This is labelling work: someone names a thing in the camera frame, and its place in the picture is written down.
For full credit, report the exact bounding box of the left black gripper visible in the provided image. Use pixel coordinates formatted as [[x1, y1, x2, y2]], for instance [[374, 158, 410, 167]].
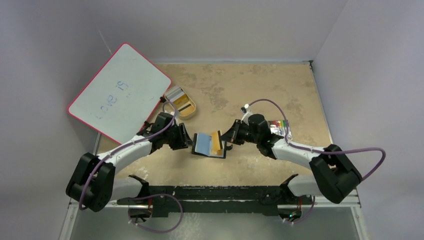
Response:
[[162, 123, 194, 151]]

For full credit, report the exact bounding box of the black card holder wallet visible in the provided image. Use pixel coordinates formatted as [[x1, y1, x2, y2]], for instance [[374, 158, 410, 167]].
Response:
[[191, 132, 233, 159]]

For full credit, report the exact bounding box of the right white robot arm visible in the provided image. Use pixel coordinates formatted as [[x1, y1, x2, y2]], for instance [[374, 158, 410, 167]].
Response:
[[221, 114, 363, 204]]

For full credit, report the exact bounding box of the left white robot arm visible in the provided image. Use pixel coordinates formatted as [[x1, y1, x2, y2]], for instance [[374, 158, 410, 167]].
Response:
[[65, 112, 193, 212]]

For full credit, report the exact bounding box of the gold card lying in tray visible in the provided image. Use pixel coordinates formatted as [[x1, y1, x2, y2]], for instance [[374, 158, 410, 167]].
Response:
[[178, 103, 194, 114]]

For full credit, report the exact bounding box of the beige oval card tray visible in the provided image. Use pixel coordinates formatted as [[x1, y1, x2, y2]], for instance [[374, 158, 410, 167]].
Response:
[[164, 85, 197, 120]]

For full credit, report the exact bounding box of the stack of credit cards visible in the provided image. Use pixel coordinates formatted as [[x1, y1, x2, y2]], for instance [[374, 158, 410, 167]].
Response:
[[163, 86, 187, 103]]

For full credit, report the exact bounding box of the pack of coloured markers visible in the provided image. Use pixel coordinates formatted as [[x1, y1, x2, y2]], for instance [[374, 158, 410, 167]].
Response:
[[268, 120, 293, 141]]

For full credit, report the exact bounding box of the white board with pink rim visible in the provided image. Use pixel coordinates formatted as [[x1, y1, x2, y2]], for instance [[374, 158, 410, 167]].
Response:
[[67, 43, 172, 144]]

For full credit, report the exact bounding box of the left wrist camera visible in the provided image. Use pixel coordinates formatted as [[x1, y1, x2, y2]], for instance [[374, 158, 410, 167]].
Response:
[[170, 111, 180, 126]]

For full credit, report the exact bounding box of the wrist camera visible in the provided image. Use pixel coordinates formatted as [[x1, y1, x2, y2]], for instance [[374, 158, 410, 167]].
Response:
[[240, 103, 253, 124], [170, 111, 180, 126]]

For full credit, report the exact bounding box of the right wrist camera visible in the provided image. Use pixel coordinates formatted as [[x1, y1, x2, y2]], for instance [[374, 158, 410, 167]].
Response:
[[240, 103, 253, 124]]

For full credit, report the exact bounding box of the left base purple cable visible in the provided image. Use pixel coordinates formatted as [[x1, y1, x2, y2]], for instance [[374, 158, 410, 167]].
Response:
[[127, 194, 184, 235]]

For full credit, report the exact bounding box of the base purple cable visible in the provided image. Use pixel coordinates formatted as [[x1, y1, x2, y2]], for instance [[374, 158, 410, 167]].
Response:
[[127, 194, 184, 235], [281, 195, 316, 226]]

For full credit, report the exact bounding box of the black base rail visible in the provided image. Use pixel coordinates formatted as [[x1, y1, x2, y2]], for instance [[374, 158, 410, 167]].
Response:
[[117, 177, 313, 218]]

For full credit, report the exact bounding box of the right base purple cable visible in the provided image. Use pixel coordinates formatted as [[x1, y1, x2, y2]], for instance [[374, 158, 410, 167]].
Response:
[[281, 195, 316, 226]]

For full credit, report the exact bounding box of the aluminium frame rail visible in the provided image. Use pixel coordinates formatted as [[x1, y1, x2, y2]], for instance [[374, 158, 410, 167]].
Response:
[[104, 186, 360, 212]]

